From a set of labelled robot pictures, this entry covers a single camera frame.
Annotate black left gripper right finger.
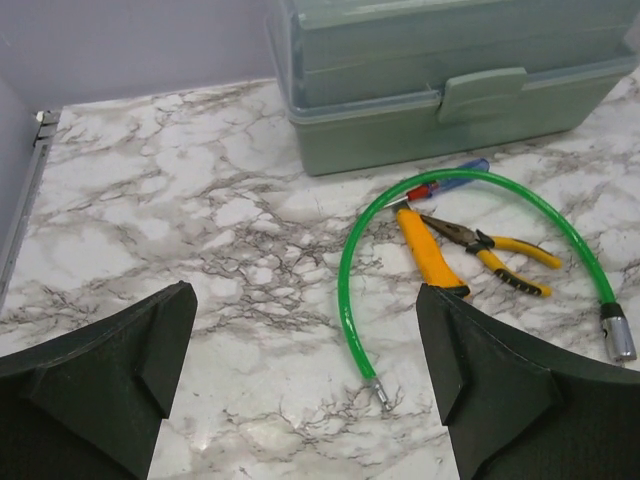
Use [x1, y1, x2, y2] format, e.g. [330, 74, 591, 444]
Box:
[416, 284, 639, 479]

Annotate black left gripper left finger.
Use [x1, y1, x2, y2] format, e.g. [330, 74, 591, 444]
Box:
[1, 282, 198, 479]

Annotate green cable lock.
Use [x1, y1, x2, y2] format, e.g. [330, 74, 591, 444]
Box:
[337, 168, 637, 412]

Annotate orange utility knife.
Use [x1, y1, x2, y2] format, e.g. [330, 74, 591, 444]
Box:
[394, 206, 470, 298]

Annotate blue red screwdriver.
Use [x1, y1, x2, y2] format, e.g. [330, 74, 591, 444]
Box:
[385, 158, 490, 208]

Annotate green plastic toolbox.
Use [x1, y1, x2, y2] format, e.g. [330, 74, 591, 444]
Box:
[265, 1, 639, 176]

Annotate yellow handled pliers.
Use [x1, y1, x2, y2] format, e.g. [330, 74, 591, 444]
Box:
[418, 213, 564, 299]

